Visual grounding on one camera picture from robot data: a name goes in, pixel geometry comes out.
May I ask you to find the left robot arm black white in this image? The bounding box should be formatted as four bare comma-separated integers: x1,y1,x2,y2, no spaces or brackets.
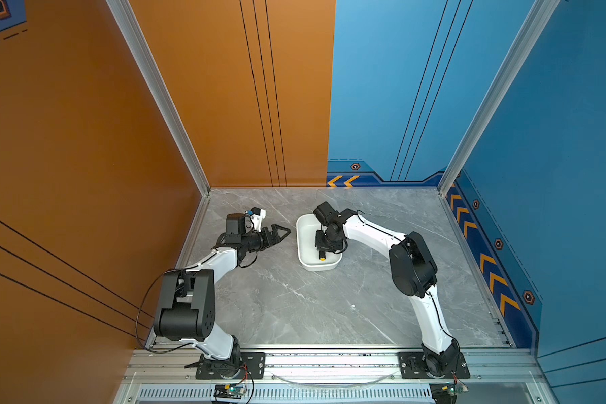
153,208,291,379

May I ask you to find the left aluminium corner post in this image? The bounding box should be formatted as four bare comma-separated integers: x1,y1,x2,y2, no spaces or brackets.
105,0,211,195

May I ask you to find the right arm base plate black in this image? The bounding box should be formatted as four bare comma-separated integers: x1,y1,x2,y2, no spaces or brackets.
397,351,471,380

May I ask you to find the left green circuit board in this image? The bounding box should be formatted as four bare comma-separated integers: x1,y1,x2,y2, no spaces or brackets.
212,384,249,404

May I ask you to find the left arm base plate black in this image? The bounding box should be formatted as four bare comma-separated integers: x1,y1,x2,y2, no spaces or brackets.
195,351,266,380

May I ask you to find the aluminium corner post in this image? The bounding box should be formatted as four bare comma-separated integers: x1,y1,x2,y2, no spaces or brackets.
105,0,211,195
437,0,560,197

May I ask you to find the green circuit board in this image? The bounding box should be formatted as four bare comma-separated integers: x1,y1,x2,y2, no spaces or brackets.
212,384,249,404
429,384,469,404

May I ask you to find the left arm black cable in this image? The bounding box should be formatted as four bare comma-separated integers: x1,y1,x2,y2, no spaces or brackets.
135,269,193,355

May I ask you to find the aluminium front rail frame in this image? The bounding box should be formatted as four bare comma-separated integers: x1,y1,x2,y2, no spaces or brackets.
114,345,558,403

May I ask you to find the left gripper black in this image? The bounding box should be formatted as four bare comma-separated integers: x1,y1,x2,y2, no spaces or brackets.
240,226,289,254

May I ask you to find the right aluminium corner post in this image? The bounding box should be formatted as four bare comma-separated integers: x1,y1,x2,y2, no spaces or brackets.
437,0,560,197

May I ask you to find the white plastic bin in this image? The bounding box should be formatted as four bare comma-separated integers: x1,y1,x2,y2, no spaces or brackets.
296,214,343,272

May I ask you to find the right green circuit board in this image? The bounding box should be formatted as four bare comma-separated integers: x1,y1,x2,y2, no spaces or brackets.
429,384,469,404

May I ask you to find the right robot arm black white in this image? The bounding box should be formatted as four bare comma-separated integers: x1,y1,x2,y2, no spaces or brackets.
313,202,461,378

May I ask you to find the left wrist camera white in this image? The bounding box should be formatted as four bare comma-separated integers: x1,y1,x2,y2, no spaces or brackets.
247,207,266,232

